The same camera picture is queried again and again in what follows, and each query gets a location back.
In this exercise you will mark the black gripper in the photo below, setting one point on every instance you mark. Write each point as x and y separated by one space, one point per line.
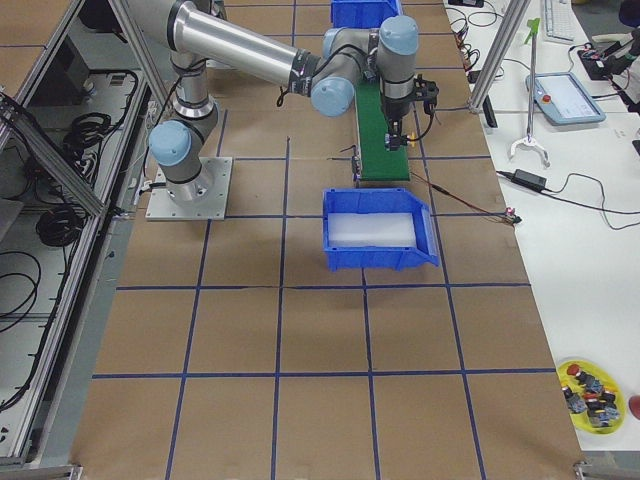
395 110

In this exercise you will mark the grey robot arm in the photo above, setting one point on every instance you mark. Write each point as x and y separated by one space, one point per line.
388 53

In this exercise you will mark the yellow plate of buttons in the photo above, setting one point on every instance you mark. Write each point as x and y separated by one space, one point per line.
593 398

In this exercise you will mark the green conveyor belt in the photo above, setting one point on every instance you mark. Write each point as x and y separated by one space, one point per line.
375 162

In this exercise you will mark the right blue plastic bin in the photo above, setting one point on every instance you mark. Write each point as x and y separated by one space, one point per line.
380 200

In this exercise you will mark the blue plastic bin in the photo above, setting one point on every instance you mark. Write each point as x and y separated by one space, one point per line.
363 13
380 200

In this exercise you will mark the white foam pad right bin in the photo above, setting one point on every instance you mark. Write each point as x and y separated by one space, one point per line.
371 230

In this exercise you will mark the black power adapter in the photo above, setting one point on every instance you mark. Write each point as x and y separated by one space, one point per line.
529 180

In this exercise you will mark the left blue plastic bin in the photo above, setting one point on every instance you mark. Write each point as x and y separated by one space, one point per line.
363 13

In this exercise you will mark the teach pendant tablet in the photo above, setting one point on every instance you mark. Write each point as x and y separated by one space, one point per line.
564 101

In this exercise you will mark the reacher grabber tool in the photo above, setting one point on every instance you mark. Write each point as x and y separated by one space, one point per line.
528 141

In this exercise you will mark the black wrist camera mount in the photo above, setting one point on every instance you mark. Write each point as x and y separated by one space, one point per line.
426 92

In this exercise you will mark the aluminium frame post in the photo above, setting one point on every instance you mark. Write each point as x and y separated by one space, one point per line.
511 21

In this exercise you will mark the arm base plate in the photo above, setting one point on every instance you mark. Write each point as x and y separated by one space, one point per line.
203 198

